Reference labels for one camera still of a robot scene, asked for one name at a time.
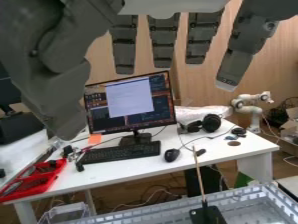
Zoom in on red tray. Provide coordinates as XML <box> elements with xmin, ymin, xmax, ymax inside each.
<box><xmin>15</xmin><ymin>157</ymin><xmax>69</xmax><ymax>180</ymax></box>
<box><xmin>0</xmin><ymin>173</ymin><xmax>59</xmax><ymax>204</ymax></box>

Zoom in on thin stick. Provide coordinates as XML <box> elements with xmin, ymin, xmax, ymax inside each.
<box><xmin>191</xmin><ymin>144</ymin><xmax>208</xmax><ymax>205</ymax></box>

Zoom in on black keyboard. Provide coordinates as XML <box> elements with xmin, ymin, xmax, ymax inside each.
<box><xmin>77</xmin><ymin>140</ymin><xmax>162</xmax><ymax>166</ymax></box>

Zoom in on computer monitor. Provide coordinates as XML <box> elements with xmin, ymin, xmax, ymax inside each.
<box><xmin>82</xmin><ymin>70</ymin><xmax>178</xmax><ymax>147</ymax></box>

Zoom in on orange sticky note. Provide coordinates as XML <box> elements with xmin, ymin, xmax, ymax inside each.
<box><xmin>86</xmin><ymin>133</ymin><xmax>103</xmax><ymax>145</ymax></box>

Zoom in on black computer mouse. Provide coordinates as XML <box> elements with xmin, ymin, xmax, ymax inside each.
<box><xmin>163</xmin><ymin>148</ymin><xmax>182</xmax><ymax>164</ymax></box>

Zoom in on black headphones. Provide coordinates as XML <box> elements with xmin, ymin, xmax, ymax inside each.
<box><xmin>184</xmin><ymin>113</ymin><xmax>223</xmax><ymax>134</ymax></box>

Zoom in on black plate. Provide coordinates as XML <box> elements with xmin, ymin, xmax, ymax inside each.
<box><xmin>188</xmin><ymin>205</ymin><xmax>228</xmax><ymax>224</ymax></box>

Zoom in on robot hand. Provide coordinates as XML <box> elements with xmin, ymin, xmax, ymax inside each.
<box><xmin>0</xmin><ymin>0</ymin><xmax>298</xmax><ymax>141</ymax></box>

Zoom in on white desk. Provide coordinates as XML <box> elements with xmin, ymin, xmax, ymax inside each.
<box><xmin>0</xmin><ymin>117</ymin><xmax>280</xmax><ymax>224</ymax></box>

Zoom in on clear box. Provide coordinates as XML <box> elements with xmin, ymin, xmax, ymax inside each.
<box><xmin>38</xmin><ymin>182</ymin><xmax>298</xmax><ymax>224</ymax></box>

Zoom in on small white jointed device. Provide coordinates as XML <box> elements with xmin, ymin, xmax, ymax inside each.
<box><xmin>228</xmin><ymin>91</ymin><xmax>275</xmax><ymax>135</ymax></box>

